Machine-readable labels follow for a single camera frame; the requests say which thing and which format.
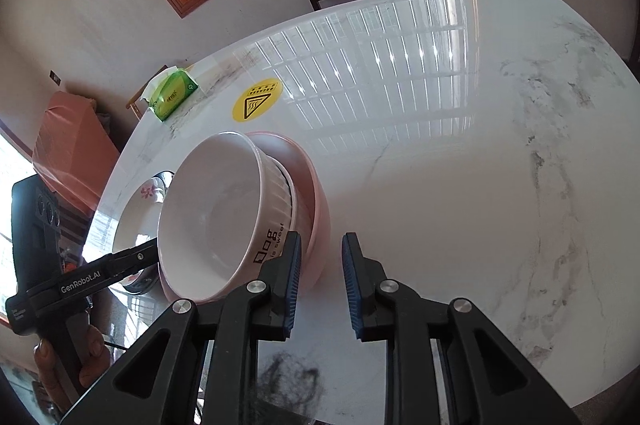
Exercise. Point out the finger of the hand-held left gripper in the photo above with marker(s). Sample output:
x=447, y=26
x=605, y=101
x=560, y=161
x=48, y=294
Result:
x=127, y=261

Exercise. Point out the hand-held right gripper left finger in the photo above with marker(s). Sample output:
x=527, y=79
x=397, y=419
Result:
x=293, y=290

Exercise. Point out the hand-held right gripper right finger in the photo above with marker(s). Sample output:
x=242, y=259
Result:
x=350, y=290

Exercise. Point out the white plate with rose print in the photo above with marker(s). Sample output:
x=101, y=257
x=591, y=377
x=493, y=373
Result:
x=135, y=215

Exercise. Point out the white bowl with blue stripe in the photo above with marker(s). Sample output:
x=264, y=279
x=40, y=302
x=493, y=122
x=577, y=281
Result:
x=210, y=215

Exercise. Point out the white bowl with pink base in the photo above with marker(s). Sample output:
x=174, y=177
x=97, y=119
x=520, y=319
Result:
x=289, y=190

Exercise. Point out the person's left hand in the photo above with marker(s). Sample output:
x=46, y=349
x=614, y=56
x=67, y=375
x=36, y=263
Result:
x=92, y=355

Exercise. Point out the dark tangled fibres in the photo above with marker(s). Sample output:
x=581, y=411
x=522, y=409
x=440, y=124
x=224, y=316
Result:
x=295, y=380

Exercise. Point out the orange covered furniture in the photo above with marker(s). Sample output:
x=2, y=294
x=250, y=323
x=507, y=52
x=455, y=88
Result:
x=70, y=140

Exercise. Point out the green tissue pack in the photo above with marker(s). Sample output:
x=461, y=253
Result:
x=175, y=97

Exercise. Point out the round yellow warning sticker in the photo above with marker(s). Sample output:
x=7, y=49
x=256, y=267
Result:
x=241, y=111

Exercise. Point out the dark wall switch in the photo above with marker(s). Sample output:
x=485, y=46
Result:
x=55, y=78

